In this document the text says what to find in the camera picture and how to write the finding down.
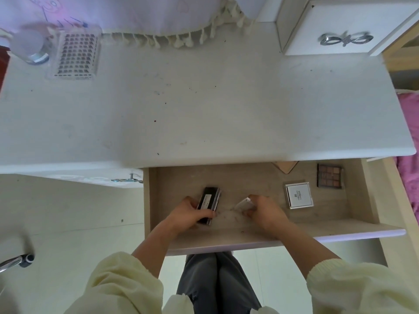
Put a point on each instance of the person's left hand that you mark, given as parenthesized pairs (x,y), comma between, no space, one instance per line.
(183,219)

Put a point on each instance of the person's right hand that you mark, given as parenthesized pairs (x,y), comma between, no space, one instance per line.
(268,216)

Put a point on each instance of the clear eyeshadow palette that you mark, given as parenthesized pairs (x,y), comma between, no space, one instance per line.
(241,204)

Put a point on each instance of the white table drawer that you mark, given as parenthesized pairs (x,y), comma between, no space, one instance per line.
(255,186)

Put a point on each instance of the lavender rectangular palette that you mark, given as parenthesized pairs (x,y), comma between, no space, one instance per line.
(209,195)

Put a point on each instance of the white square compact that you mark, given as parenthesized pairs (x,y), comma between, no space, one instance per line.
(298,195)

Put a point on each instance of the tan eyeshadow palette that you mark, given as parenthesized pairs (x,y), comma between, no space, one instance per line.
(286,166)

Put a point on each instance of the dark brown eyeshadow palette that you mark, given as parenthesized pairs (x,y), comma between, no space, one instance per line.
(329,176)

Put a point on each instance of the white false eyelash tray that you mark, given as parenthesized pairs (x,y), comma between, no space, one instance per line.
(77,55)

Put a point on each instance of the round silver compact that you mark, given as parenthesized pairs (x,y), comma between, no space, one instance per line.
(29,47)

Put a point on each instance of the person's left forearm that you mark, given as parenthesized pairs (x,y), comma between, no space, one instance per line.
(154,248)

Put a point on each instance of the person's right forearm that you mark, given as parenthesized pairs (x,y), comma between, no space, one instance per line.
(301,248)

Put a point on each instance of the person's dark trousers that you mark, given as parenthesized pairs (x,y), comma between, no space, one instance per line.
(216,284)

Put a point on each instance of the white table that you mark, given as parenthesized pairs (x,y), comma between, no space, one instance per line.
(209,108)

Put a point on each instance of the metal chair leg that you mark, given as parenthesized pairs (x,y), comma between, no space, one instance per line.
(16,261)

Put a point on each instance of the pink cartoon print cloth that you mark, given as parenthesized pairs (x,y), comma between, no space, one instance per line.
(150,16)

